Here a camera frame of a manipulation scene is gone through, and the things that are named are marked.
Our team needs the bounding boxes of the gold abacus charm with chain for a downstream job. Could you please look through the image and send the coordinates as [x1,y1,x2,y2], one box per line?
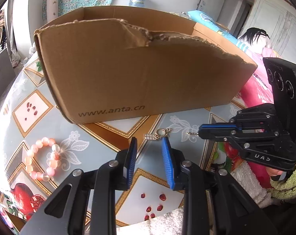
[145,128,200,141]

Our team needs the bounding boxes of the person's right hand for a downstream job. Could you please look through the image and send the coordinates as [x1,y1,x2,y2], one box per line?
[266,166,285,177]

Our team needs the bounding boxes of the hanging clothes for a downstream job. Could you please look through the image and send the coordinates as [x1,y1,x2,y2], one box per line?
[0,8,19,66]

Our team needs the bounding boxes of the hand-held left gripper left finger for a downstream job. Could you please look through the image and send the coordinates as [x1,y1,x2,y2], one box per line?
[19,137,138,235]

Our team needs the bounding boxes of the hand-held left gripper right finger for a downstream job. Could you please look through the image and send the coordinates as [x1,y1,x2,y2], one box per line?
[161,137,278,235]

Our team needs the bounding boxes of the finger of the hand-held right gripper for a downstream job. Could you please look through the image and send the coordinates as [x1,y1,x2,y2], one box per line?
[199,130,295,152]
[199,103,279,131]

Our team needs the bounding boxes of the wooden chair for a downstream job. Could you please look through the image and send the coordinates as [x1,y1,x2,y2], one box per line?
[216,22,231,32]

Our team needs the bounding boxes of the grey cabinet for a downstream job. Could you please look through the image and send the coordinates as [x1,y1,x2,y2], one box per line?
[0,48,16,108]

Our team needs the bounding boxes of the person's right forearm green sleeve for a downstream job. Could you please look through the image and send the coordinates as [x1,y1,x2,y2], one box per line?
[270,152,296,203]

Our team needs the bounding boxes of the white fluffy cloth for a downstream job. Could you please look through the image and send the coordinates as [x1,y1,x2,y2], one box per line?
[116,161,273,235]

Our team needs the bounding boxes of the brown cardboard box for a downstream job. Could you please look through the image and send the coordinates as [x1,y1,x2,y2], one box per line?
[34,5,258,124]

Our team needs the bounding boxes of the pink floral blanket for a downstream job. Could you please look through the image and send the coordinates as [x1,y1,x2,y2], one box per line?
[238,46,278,189]

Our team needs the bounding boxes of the white wardrobe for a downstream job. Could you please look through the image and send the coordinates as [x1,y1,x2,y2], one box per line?
[251,0,296,66]

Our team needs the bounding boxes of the white paper roll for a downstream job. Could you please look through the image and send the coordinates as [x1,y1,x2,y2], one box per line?
[46,0,59,21]

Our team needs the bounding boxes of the pink bead bracelet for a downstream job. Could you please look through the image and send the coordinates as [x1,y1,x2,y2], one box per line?
[25,137,61,182]

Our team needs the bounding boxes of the blue pillow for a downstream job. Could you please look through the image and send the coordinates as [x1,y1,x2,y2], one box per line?
[188,10,248,52]

